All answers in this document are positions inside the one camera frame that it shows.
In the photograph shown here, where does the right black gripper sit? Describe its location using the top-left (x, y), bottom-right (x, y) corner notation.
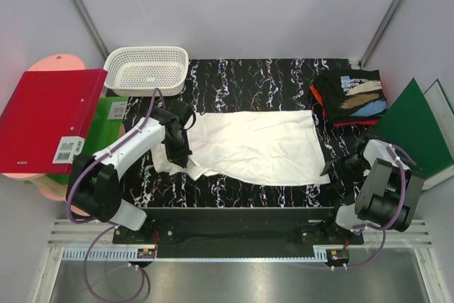
top-left (321, 154), bottom-right (370, 190)

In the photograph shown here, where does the white t shirt blue print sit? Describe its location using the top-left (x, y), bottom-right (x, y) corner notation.
top-left (151, 110), bottom-right (330, 186)

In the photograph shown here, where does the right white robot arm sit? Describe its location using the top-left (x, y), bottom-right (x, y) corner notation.
top-left (321, 136), bottom-right (425, 244)

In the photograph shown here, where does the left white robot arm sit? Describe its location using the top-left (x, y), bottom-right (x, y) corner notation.
top-left (66, 100), bottom-right (196, 243)

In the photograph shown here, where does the red folded t shirt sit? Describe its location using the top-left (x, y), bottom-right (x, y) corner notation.
top-left (333, 119), bottom-right (379, 127)

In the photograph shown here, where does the green plastic folder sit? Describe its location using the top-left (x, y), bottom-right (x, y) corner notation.
top-left (23, 96), bottom-right (131, 187)

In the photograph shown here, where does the black printed folded t shirt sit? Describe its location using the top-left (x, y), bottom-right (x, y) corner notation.
top-left (313, 70), bottom-right (387, 123)

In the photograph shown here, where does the orange folded t shirt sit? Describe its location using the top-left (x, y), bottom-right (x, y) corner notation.
top-left (310, 84), bottom-right (322, 101)

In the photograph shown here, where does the white perforated plastic basket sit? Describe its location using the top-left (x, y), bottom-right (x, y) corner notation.
top-left (104, 46), bottom-right (189, 97)

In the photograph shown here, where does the black marble pattern mat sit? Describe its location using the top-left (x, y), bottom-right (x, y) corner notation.
top-left (122, 58), bottom-right (365, 208)

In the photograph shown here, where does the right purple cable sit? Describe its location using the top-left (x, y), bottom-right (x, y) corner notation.
top-left (294, 145), bottom-right (418, 269)

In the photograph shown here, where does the purple cable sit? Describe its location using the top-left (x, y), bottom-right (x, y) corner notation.
top-left (294, 145), bottom-right (418, 269)
top-left (65, 87), bottom-right (167, 299)

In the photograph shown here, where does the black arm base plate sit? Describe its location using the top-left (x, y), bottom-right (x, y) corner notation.
top-left (113, 207), bottom-right (364, 261)

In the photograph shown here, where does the dark green ring binder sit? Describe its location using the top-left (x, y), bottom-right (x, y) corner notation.
top-left (373, 79), bottom-right (453, 190)

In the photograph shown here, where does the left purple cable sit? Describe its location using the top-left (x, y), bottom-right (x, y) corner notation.
top-left (65, 87), bottom-right (167, 299)

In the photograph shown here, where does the red ring binder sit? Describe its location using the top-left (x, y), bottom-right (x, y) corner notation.
top-left (0, 68), bottom-right (109, 175)

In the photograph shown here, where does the white slotted cable duct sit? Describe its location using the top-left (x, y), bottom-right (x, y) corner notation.
top-left (62, 247), bottom-right (155, 261)

